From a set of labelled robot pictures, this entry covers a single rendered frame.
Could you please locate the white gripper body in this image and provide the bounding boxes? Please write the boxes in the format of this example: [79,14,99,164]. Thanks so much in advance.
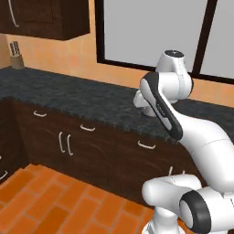
[133,90,152,110]

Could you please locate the grey knife handle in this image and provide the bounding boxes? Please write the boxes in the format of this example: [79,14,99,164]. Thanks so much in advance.
[13,40,21,57]
[9,42,16,58]

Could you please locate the dark brown base cupboard run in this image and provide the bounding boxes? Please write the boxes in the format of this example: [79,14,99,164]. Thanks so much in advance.
[11,98,211,211]

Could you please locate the dark brown side cupboard run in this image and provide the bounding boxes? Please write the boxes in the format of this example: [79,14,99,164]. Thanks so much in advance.
[0,96,30,185]

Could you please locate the curved silver wall cupboard handle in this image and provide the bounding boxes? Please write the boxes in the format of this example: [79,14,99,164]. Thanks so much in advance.
[6,0,20,28]

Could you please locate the tan wooden knife block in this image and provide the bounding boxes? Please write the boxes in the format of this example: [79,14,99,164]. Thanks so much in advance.
[10,54,26,70]

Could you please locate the dark brown wall cupboard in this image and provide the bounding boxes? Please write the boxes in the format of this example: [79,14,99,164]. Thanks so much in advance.
[0,0,91,41]

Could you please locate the black framed window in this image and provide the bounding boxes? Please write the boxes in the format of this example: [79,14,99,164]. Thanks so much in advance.
[94,0,234,85]

